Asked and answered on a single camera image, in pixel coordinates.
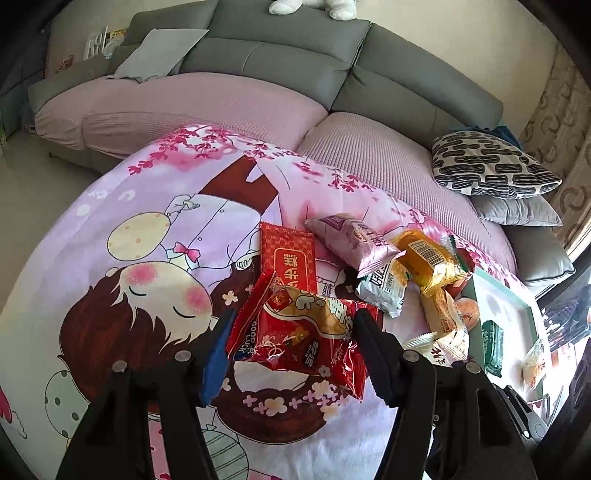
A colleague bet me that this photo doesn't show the printed cartoon blanket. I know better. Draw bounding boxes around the printed cartoon blanket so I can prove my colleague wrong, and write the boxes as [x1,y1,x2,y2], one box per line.
[0,124,539,480]

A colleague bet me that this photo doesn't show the grey white plush dog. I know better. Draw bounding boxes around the grey white plush dog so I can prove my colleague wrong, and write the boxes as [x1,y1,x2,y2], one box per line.
[269,0,359,22]

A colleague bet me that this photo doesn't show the blue cloth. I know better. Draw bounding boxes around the blue cloth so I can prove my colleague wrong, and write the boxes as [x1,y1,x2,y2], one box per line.
[488,124,523,145]

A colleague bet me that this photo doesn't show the white packet black characters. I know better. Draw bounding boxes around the white packet black characters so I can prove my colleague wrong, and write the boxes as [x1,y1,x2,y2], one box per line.
[405,333,445,366]

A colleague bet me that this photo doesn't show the flat red snack packet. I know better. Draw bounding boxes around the flat red snack packet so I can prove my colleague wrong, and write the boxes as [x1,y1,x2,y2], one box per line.
[260,222,317,296]

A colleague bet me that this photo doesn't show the light grey flat cushion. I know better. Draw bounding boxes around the light grey flat cushion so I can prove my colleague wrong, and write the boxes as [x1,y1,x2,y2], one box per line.
[110,28,209,85]

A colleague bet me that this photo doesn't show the grey sofa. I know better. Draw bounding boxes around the grey sofa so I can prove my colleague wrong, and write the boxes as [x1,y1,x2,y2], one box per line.
[27,0,578,296]

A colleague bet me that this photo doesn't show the dark green snack packet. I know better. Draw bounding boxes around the dark green snack packet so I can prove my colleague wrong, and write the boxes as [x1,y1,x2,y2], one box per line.
[481,320,507,376]

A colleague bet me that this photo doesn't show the pink swiss roll packet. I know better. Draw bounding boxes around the pink swiss roll packet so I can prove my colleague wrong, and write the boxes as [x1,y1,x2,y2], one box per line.
[304,213,407,278]

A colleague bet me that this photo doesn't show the black white patterned cushion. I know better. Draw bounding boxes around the black white patterned cushion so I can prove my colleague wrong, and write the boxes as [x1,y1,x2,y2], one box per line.
[431,130,563,200]

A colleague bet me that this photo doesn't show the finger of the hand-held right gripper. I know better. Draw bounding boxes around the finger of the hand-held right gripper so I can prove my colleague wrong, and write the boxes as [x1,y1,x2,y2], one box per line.
[498,385,550,440]

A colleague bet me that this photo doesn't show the yellow snack packet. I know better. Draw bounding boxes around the yellow snack packet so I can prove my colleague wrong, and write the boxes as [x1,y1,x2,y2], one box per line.
[392,229,468,297]

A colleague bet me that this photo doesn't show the red green snack packet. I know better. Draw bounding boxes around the red green snack packet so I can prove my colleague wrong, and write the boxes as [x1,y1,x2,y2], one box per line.
[444,234,475,274]

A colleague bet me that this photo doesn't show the patterned beige curtain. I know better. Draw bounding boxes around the patterned beige curtain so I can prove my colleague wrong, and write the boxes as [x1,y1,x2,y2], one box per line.
[519,44,591,241]

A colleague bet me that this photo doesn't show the white green snack packet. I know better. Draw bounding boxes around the white green snack packet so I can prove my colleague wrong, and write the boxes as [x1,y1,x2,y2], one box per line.
[357,260,412,319]

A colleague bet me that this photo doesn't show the orange jelly cup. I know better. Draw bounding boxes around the orange jelly cup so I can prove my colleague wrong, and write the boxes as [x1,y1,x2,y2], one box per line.
[455,297,482,331]

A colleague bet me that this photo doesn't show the pink sofa cover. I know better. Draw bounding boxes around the pink sofa cover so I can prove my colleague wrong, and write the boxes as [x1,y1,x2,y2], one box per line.
[34,71,518,278]

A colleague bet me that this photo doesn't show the pale yellow cake packet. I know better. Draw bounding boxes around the pale yellow cake packet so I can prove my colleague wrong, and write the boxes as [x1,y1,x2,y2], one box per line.
[521,338,546,389]

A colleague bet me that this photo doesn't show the green rimmed box tray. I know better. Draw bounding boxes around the green rimmed box tray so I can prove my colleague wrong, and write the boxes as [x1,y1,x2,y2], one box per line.
[461,267,542,394]

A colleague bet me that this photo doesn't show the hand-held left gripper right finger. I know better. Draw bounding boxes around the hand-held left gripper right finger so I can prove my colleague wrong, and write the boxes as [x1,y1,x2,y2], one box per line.
[355,308,539,480]

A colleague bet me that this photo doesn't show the large red snack packet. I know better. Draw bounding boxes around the large red snack packet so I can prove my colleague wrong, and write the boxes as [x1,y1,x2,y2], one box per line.
[226,270,380,403]

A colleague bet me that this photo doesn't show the pale bread packet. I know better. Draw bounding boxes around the pale bread packet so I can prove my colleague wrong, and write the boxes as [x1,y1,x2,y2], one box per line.
[419,287,470,361]

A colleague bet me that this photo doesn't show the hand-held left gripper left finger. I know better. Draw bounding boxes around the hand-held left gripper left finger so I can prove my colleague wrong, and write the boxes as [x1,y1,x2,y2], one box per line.
[55,308,237,480]

